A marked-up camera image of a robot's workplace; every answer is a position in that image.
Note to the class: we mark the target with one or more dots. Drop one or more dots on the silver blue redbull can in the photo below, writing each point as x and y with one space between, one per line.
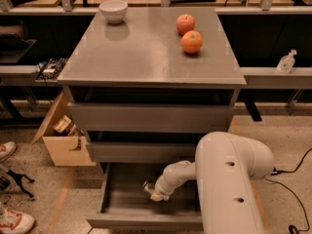
148 187

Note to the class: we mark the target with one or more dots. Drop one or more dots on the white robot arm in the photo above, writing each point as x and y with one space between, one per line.
224 166

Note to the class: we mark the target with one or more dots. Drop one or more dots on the grey open bottom drawer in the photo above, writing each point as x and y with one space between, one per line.
125 205

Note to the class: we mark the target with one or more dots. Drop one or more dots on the grey middle drawer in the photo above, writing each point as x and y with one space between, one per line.
151 153

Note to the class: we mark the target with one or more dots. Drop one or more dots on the grey top drawer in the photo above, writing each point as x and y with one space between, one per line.
153 118

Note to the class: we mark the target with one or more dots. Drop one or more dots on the grey drawer cabinet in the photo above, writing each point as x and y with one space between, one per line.
140 61

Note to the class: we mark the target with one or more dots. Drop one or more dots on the open cardboard box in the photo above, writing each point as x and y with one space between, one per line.
64 149

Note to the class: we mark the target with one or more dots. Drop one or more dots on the snack packet in box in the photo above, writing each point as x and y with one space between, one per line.
63 124

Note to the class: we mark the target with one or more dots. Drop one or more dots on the black tripod leg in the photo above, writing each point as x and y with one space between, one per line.
18 179

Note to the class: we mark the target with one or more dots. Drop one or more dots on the black computer mouse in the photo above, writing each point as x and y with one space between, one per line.
293 229

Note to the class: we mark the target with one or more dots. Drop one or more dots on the lower white red sneaker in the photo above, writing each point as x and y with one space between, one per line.
14 222

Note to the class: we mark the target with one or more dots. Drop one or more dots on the white red sneaker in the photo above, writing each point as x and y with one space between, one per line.
14 222
7 149

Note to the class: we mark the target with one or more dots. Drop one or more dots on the upper white red sneaker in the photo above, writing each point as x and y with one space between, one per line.
7 149

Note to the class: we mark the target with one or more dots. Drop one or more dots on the orange fruit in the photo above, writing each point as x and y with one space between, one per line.
191 42

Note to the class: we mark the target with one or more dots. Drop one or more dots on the patterned notebook on shelf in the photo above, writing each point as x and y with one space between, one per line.
51 69

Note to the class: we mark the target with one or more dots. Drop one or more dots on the red apple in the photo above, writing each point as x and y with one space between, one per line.
185 23

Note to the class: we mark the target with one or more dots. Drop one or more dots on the clear sanitizer pump bottle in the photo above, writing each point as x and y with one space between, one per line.
286 63

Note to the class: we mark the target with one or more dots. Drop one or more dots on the white ceramic bowl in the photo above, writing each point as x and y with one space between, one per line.
114 11

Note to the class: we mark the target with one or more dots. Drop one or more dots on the grey metal shelf rail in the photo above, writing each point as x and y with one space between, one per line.
23 75

